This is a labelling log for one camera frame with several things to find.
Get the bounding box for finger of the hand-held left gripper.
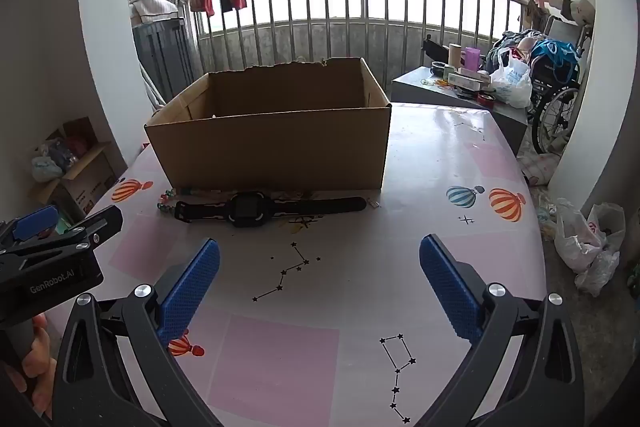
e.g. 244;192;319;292
0;206;124;260
0;205;60;258

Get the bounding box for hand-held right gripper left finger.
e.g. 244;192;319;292
52;238;223;427

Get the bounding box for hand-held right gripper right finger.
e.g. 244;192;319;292
415;234;586;427

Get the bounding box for large multicolour bead bracelet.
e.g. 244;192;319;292
157;188;228;215

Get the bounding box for black wrist watch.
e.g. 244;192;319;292
173;191;367;228

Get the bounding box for person's left hand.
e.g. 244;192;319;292
10;314;57;418

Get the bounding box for printed cardboard box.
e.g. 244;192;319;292
30;117;118;210

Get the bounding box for white plastic bag red print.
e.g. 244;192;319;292
552;199;608;273

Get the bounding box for floral cloth bundle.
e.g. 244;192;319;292
517;152;561;185

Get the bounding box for clear plastic bag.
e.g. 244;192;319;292
575;251;622;298

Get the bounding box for grey cabinet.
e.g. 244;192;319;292
131;18;197;108

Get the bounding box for grey side table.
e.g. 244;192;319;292
391;66;530;158

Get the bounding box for white flat box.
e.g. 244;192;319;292
447;72;491;88

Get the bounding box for wheelchair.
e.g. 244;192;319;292
527;14;596;155

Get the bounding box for white plastic bag blue print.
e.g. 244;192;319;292
489;48;533;108

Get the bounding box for white bedding bundle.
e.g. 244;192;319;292
129;0;180;25

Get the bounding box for black device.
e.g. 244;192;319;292
422;36;451;62

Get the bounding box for pile of clothes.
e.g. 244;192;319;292
487;29;538;68

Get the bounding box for metal balcony railing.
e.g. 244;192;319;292
192;0;531;75

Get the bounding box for beige cap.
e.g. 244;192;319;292
560;0;596;25

